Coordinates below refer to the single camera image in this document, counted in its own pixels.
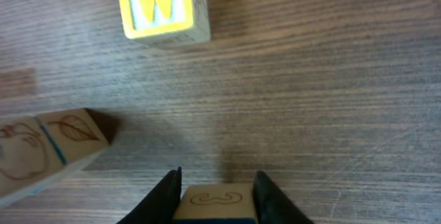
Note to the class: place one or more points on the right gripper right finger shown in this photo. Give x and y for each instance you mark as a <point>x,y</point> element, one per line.
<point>272,205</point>

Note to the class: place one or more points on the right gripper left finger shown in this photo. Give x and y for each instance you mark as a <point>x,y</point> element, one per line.
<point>159,206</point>

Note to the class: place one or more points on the blue letter P block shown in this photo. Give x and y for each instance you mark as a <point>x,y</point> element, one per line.
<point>217,204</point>

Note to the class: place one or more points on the red letter A block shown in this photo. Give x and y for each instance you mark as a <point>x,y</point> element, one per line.
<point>79,134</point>

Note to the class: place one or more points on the red letter I block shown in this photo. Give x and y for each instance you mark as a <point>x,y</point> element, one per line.
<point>30,159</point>

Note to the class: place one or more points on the yellow block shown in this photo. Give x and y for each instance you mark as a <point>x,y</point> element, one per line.
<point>166,23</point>

